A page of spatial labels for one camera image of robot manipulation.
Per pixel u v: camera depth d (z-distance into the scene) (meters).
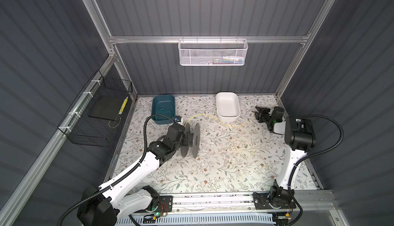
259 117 0.99
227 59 0.91
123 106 0.78
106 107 0.76
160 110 1.05
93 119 0.72
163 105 1.11
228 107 1.11
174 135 0.58
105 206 0.38
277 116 0.85
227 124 1.04
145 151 0.52
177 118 0.69
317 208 0.72
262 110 0.96
